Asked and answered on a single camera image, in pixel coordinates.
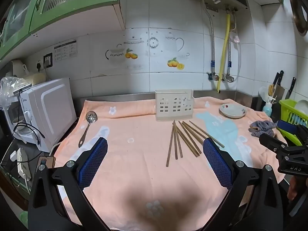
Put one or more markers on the clear plastic bag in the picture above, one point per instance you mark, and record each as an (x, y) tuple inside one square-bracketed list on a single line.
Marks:
[(9, 84)]

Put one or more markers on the teapot and orange wall decal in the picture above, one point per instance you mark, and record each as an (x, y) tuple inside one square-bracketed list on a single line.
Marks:
[(115, 53)]

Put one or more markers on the dark hanging pan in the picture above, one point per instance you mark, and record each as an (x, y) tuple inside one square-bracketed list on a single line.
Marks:
[(297, 9)]

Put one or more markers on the pink tag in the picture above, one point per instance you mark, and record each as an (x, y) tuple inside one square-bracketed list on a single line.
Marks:
[(236, 38)]

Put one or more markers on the white jug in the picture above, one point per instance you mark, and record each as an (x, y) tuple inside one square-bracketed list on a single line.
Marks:
[(16, 67)]

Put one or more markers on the cream bundle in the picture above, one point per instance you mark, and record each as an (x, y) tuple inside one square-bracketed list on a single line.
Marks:
[(36, 78)]

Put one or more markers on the white plate in rack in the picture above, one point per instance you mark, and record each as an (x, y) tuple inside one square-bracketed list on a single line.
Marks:
[(302, 107)]

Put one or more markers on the light blue bottle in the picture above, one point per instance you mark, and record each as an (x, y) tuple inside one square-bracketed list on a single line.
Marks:
[(267, 110)]

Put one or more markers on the white ceramic plate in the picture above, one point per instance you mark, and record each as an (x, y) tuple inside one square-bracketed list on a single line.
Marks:
[(232, 110)]

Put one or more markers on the brown box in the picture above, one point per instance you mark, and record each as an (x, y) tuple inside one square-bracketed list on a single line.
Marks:
[(48, 161)]

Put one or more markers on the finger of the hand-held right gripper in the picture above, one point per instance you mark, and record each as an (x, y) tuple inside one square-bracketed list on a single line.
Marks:
[(272, 141), (287, 127)]

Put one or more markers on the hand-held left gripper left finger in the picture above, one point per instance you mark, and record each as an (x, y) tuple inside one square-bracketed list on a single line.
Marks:
[(93, 163)]

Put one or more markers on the metal valve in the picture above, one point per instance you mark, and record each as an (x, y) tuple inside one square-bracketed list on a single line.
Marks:
[(213, 77), (228, 78)]

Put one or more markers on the grey rag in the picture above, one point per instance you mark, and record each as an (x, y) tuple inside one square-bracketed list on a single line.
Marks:
[(262, 126)]

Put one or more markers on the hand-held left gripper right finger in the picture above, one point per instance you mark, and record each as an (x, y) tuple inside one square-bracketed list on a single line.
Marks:
[(217, 163)]

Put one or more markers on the green wall cabinet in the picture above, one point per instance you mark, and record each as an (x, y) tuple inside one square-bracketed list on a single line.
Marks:
[(72, 0)]

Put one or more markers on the black wall outlet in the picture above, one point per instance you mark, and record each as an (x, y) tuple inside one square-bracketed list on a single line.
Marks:
[(48, 60)]

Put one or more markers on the person's right hand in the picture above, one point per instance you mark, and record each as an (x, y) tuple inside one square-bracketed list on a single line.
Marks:
[(294, 187)]

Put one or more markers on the cream plastic utensil holder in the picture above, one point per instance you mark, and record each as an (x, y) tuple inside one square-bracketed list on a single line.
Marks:
[(168, 115)]

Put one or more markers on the white wall notice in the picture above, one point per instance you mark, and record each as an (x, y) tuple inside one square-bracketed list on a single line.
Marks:
[(66, 50)]

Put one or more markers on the white power strip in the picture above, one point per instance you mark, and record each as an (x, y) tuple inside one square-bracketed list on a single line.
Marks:
[(21, 163)]

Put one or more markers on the peach printed towel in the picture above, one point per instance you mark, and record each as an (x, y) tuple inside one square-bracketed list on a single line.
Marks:
[(134, 137)]

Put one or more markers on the white ladle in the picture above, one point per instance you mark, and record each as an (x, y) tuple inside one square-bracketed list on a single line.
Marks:
[(262, 92)]

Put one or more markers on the metal slotted spoon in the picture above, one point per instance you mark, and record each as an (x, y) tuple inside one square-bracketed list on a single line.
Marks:
[(91, 117)]

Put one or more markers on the yellow brush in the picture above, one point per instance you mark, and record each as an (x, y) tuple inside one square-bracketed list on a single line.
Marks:
[(271, 90)]

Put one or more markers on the pile of wooden chopsticks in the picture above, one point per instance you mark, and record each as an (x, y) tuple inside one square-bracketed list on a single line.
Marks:
[(190, 140)]

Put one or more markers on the green dish rack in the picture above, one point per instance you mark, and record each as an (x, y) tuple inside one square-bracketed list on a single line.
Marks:
[(286, 105)]

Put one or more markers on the white microwave oven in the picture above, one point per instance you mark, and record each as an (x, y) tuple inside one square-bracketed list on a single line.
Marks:
[(53, 105)]

